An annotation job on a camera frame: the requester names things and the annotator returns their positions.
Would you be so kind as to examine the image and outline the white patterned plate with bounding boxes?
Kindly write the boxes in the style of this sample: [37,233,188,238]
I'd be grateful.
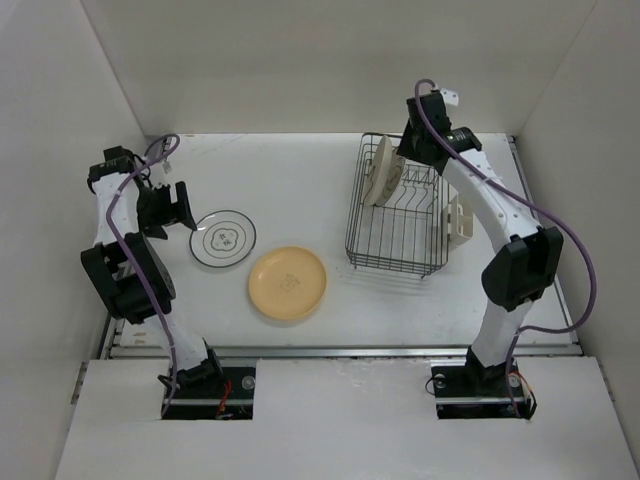
[189,210,257,269]
[375,151,405,206]

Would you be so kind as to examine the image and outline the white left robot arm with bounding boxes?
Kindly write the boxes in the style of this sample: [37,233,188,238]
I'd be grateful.
[80,146,224,397]

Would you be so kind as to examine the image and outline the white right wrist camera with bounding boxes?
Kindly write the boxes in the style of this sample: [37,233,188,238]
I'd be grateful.
[438,89,460,107]

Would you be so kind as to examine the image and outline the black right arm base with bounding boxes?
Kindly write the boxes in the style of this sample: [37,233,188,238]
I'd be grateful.
[428,363,537,420]

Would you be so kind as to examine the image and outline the aluminium rail right side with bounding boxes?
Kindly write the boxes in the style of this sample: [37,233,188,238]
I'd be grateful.
[507,135,576,343]

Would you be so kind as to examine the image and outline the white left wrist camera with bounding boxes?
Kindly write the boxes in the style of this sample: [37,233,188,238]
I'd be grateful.
[152,159,172,186]

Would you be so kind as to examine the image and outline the aluminium rail front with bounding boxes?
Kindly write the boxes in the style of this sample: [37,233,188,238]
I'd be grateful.
[69,344,584,404]

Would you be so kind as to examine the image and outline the yellow plate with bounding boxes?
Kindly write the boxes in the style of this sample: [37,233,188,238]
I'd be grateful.
[248,246,328,321]

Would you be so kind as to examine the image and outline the aluminium rail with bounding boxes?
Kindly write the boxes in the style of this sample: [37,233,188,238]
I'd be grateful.
[507,135,576,343]
[69,344,584,404]

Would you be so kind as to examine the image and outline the cream white plate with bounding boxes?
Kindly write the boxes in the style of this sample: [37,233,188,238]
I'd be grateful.
[362,135,394,206]

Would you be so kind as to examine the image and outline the beige cutlery holder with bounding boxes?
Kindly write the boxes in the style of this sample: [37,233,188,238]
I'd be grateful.
[441,193,474,249]

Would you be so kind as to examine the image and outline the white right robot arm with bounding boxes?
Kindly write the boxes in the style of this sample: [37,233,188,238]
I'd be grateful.
[398,91,564,394]

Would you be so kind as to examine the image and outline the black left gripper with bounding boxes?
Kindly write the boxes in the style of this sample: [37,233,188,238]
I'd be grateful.
[136,182,195,239]

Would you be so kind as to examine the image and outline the grey wire dish rack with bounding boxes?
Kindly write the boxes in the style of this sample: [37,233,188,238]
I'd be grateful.
[345,132,449,278]

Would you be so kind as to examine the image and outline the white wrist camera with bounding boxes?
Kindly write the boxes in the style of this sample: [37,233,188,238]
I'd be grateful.
[438,89,460,107]
[152,159,172,186]

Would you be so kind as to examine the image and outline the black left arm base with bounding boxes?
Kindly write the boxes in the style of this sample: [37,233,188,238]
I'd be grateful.
[159,363,256,421]

